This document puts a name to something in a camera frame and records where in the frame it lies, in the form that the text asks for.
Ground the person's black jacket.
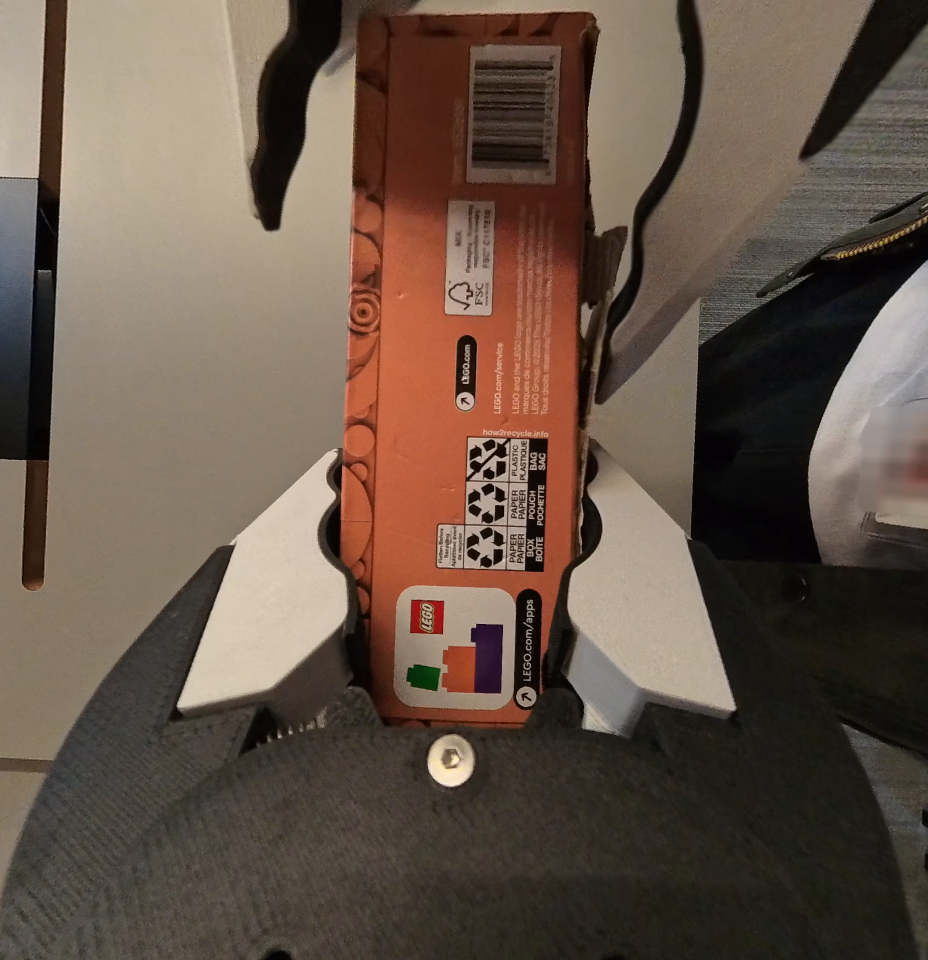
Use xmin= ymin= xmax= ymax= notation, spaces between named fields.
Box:
xmin=692 ymin=187 xmax=928 ymax=826

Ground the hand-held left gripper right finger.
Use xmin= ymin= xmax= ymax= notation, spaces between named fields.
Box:
xmin=560 ymin=442 xmax=738 ymax=736

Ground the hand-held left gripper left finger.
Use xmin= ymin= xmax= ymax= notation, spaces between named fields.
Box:
xmin=175 ymin=448 xmax=362 ymax=727

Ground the black orchid lego box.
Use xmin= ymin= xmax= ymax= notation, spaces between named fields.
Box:
xmin=342 ymin=11 xmax=630 ymax=730

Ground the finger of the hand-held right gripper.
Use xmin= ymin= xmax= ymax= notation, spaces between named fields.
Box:
xmin=227 ymin=0 xmax=362 ymax=232
xmin=593 ymin=0 xmax=870 ymax=406

